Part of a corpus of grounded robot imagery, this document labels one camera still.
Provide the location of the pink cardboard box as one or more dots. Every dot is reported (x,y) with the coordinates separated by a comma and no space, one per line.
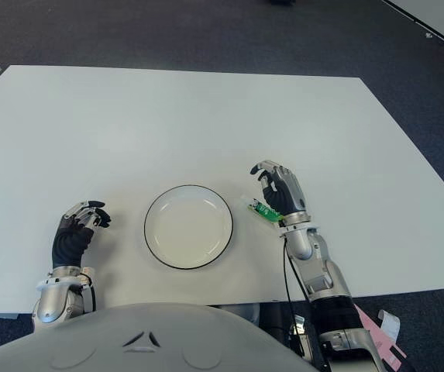
(384,345)

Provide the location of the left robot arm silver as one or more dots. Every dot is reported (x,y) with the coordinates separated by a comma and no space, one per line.
(55,298)

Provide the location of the grey robot torso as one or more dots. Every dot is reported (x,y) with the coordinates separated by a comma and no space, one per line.
(128,341)

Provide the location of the green toothpaste tube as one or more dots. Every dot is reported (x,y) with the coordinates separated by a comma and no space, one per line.
(262,209)

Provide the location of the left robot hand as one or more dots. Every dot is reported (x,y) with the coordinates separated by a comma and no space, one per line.
(68,244)

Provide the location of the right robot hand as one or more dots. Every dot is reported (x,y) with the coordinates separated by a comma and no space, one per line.
(285,191)

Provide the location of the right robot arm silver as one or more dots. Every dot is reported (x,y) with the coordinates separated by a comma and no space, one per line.
(322,279)

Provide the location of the white paper strip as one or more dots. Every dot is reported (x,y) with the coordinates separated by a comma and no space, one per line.
(390,323)

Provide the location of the white plate black rim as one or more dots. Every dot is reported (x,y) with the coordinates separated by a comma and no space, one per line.
(188,228)

